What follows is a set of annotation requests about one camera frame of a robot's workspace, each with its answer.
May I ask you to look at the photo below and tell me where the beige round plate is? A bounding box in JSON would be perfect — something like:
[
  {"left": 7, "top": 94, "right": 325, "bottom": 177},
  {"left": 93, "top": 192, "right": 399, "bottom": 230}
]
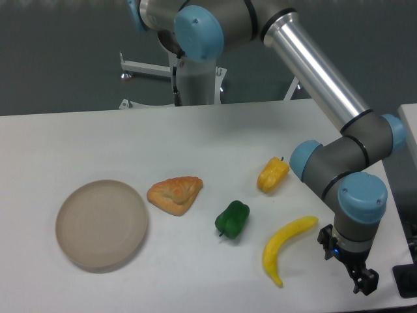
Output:
[{"left": 55, "top": 179, "right": 148, "bottom": 273}]

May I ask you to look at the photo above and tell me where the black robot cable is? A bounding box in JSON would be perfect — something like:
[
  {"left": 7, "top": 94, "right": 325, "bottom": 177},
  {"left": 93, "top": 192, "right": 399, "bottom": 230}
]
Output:
[{"left": 171, "top": 50, "right": 186, "bottom": 107}]

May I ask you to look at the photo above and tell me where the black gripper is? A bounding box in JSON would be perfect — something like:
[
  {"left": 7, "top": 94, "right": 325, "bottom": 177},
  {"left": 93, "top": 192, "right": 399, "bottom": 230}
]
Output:
[{"left": 317, "top": 224, "right": 379, "bottom": 295}]

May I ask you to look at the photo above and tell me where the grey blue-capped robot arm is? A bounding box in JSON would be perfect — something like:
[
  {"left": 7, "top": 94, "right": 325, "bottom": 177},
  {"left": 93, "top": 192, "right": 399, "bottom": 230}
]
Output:
[{"left": 127, "top": 1, "right": 407, "bottom": 295}]

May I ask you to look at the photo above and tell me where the black box at table edge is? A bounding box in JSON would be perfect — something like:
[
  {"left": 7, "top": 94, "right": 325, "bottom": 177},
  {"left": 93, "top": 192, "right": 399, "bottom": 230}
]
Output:
[{"left": 392, "top": 264, "right": 416, "bottom": 299}]

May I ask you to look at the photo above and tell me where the green bell pepper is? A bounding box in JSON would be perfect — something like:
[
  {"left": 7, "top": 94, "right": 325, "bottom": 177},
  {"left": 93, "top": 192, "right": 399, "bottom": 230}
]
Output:
[{"left": 214, "top": 200, "right": 250, "bottom": 239}]

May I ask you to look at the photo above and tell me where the yellow bell pepper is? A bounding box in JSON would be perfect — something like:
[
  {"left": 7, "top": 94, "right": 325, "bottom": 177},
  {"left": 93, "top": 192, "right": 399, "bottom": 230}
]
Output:
[{"left": 257, "top": 157, "right": 290, "bottom": 194}]

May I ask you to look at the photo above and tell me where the white side table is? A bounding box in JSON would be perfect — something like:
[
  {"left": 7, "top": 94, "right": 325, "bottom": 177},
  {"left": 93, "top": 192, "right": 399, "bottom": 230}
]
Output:
[{"left": 398, "top": 103, "right": 417, "bottom": 165}]

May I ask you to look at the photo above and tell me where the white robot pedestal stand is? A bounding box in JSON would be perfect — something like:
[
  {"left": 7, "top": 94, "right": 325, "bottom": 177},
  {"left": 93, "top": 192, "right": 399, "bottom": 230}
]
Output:
[{"left": 117, "top": 29, "right": 304, "bottom": 110}]

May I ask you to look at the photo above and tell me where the yellow banana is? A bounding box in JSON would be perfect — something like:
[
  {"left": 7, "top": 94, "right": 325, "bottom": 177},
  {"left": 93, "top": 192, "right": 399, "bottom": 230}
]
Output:
[{"left": 261, "top": 216, "right": 319, "bottom": 288}]

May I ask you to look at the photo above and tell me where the golden pastry bread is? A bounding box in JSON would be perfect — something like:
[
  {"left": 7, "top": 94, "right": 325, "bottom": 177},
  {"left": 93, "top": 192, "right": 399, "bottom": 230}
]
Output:
[{"left": 147, "top": 176, "right": 203, "bottom": 216}]

